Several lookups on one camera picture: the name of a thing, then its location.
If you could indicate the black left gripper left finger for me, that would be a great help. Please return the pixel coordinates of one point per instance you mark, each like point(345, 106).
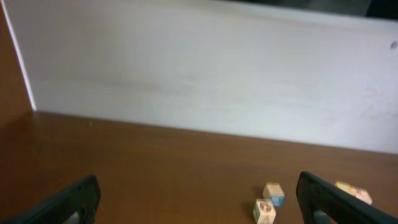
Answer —
point(81, 198)

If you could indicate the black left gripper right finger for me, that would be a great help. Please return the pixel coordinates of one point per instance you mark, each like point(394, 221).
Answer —
point(321, 202)

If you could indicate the yellow J wooden block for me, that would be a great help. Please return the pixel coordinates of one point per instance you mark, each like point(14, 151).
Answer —
point(345, 187)

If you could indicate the green N wooden block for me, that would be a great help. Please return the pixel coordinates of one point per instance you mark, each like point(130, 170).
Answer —
point(363, 195)

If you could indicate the pretzel picture wooden block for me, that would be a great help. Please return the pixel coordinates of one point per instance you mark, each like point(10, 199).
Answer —
point(274, 193)

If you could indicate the soccer ball wooden block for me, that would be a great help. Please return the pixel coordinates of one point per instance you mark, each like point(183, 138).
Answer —
point(264, 212)

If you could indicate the white back board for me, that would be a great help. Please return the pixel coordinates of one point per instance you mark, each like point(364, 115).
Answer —
point(220, 66)

